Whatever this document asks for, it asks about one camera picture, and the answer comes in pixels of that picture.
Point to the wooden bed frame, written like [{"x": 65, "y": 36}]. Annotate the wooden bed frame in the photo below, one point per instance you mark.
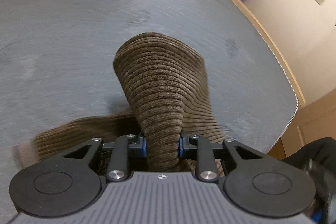
[{"x": 300, "y": 99}]

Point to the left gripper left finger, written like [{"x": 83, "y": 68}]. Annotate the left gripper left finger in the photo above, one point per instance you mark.
[{"x": 73, "y": 179}]

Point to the grey quilted mattress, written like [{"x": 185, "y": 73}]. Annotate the grey quilted mattress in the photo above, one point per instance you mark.
[{"x": 56, "y": 66}]

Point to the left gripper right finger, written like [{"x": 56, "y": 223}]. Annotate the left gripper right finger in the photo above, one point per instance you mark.
[{"x": 253, "y": 181}]

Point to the brown corduroy pants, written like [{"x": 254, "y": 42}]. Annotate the brown corduroy pants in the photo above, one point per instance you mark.
[{"x": 165, "y": 84}]

